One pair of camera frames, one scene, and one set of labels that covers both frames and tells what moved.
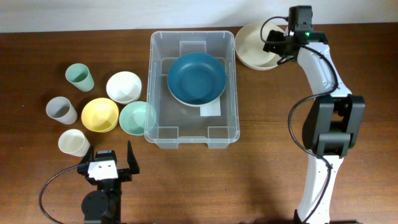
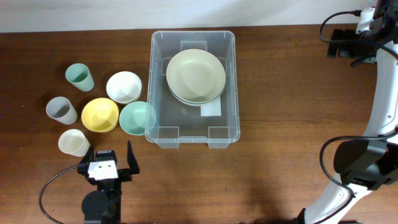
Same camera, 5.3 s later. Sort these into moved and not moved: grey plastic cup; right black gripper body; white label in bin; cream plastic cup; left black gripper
Moved: right black gripper body
Not moved: cream plastic cup; left black gripper; white label in bin; grey plastic cup
